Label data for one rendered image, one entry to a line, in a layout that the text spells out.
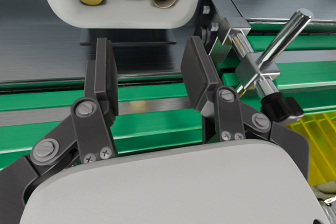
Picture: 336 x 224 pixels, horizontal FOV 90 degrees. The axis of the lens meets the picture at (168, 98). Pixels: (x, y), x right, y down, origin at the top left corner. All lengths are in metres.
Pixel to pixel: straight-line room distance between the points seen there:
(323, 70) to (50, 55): 0.37
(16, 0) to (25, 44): 0.25
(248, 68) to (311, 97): 0.20
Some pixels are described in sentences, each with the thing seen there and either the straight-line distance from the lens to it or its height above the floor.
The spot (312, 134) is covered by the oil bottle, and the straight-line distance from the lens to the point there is 0.38.
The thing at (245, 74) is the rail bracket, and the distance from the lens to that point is 0.18.
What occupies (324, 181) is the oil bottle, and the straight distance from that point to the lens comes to 0.35.
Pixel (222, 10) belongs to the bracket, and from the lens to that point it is 0.24.
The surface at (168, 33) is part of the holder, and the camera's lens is 0.34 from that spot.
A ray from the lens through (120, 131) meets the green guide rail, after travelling 0.24.
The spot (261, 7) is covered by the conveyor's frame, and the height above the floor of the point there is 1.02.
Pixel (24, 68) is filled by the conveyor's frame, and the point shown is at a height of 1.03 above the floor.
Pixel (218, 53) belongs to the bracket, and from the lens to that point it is 0.25.
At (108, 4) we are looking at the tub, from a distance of 0.27.
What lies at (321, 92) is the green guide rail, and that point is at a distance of 0.39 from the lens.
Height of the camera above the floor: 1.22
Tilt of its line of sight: 30 degrees down
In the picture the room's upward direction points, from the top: 168 degrees clockwise
